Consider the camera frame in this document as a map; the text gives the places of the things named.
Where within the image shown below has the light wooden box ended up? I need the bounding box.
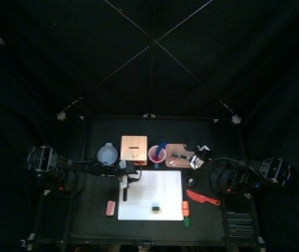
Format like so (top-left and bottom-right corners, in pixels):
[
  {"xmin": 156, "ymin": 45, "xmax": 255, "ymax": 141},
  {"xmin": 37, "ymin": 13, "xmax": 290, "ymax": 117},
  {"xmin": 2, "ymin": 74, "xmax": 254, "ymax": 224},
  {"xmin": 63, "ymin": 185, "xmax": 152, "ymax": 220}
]
[{"xmin": 119, "ymin": 135, "xmax": 150, "ymax": 166}]

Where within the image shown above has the blue utensil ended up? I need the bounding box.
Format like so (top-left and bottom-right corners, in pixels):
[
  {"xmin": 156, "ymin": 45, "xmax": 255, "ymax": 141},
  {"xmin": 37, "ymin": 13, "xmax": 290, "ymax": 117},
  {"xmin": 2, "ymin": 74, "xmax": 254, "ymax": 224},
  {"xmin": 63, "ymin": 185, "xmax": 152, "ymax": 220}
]
[{"xmin": 154, "ymin": 142, "xmax": 170, "ymax": 161}]

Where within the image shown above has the orange toy carrot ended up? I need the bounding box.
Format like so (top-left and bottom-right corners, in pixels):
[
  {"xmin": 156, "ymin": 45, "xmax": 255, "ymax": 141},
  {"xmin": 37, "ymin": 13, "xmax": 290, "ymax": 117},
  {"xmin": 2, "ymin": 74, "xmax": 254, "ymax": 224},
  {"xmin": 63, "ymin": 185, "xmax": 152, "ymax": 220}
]
[{"xmin": 182, "ymin": 200, "xmax": 191, "ymax": 228}]

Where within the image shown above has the white cutting board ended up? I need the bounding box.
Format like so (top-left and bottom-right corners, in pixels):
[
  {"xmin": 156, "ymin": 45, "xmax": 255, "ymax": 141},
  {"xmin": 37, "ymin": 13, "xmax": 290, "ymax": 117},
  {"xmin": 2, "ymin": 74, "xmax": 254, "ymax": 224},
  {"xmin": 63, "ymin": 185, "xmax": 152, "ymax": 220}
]
[{"xmin": 116, "ymin": 169, "xmax": 186, "ymax": 221}]

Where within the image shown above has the red toy knife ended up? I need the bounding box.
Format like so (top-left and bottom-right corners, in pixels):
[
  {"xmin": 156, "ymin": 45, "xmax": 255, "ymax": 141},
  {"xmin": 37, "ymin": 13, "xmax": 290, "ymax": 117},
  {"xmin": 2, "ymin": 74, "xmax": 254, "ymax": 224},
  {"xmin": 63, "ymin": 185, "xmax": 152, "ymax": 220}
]
[{"xmin": 186, "ymin": 189, "xmax": 222, "ymax": 207}]

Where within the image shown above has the brown wooden plate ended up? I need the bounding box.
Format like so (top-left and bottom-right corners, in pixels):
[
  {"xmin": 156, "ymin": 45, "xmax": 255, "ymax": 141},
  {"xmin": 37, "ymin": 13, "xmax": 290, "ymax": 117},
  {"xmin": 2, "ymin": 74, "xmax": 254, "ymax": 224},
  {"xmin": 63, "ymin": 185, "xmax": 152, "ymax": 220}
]
[{"xmin": 164, "ymin": 143, "xmax": 194, "ymax": 169}]

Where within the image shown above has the pale blue plastic jug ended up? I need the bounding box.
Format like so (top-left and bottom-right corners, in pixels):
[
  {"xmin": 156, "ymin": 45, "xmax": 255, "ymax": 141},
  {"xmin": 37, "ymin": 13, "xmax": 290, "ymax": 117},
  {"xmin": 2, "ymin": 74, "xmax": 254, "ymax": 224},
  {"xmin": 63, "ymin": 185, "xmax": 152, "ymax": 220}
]
[{"xmin": 96, "ymin": 142, "xmax": 119, "ymax": 166}]

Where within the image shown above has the pink salmon sushi piece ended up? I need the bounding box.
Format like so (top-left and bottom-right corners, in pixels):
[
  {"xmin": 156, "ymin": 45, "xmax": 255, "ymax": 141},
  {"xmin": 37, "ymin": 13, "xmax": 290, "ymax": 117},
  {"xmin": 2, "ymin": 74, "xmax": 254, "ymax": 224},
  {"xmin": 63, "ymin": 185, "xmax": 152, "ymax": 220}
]
[{"xmin": 105, "ymin": 200, "xmax": 116, "ymax": 218}]

